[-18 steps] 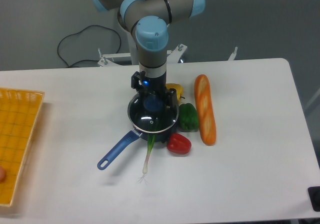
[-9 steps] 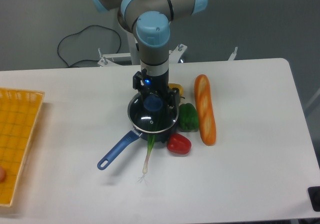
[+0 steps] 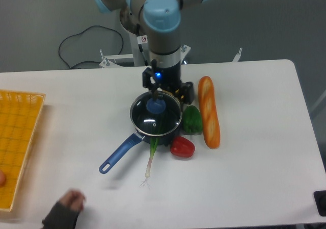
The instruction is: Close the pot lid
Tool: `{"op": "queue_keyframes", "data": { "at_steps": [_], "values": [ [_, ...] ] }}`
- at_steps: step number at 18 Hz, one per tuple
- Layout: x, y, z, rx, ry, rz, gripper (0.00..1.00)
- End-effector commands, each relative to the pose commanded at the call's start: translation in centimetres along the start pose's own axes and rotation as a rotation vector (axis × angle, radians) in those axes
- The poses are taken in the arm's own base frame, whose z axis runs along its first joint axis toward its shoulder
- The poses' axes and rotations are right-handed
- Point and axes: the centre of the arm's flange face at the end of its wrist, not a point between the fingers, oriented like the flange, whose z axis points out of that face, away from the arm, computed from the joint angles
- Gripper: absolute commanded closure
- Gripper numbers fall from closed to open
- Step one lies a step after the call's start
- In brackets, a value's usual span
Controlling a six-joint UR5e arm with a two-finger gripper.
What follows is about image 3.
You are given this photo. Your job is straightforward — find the dark grey sleeve forearm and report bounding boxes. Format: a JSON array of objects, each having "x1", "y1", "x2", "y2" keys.
[{"x1": 42, "y1": 201, "x2": 79, "y2": 229}]

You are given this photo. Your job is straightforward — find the black device at table edge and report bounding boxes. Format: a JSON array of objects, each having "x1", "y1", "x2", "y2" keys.
[{"x1": 313, "y1": 190, "x2": 326, "y2": 217}]

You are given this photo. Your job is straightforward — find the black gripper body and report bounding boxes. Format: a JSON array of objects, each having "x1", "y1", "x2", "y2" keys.
[{"x1": 151, "y1": 59, "x2": 181, "y2": 93}]

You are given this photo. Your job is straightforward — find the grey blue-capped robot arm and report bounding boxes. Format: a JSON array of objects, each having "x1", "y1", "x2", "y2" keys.
[{"x1": 94, "y1": 0, "x2": 209, "y2": 105}]

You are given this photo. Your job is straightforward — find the green bell pepper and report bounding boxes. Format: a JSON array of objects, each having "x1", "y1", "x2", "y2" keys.
[{"x1": 182, "y1": 105, "x2": 203, "y2": 135}]

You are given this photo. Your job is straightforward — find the green onion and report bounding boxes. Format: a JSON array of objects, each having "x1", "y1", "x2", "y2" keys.
[{"x1": 139, "y1": 111, "x2": 169, "y2": 188}]

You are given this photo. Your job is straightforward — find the person's hand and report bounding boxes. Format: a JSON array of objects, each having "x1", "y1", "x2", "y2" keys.
[{"x1": 59, "y1": 189, "x2": 86, "y2": 212}]

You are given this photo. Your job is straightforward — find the red bell pepper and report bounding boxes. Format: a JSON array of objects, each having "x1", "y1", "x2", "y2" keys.
[{"x1": 170, "y1": 136, "x2": 196, "y2": 158}]

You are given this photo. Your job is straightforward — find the orange baguette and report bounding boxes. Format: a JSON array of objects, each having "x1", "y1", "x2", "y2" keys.
[{"x1": 198, "y1": 76, "x2": 221, "y2": 149}]

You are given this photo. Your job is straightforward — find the black cable on floor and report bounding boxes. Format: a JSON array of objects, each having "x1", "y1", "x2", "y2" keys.
[{"x1": 58, "y1": 25, "x2": 124, "y2": 70}]

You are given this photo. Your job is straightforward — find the dark blue saucepan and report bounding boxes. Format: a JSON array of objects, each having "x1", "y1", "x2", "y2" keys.
[{"x1": 99, "y1": 124, "x2": 181, "y2": 174}]

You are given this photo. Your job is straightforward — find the glass lid with blue knob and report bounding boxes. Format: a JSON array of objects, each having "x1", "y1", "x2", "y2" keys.
[{"x1": 130, "y1": 91, "x2": 182, "y2": 136}]

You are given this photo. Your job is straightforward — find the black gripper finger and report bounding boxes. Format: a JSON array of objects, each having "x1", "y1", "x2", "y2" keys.
[
  {"x1": 142, "y1": 67, "x2": 161, "y2": 100},
  {"x1": 173, "y1": 82, "x2": 194, "y2": 104}
]

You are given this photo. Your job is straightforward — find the yellow woven basket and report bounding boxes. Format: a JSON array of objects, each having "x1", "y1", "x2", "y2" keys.
[{"x1": 1, "y1": 90, "x2": 46, "y2": 212}]

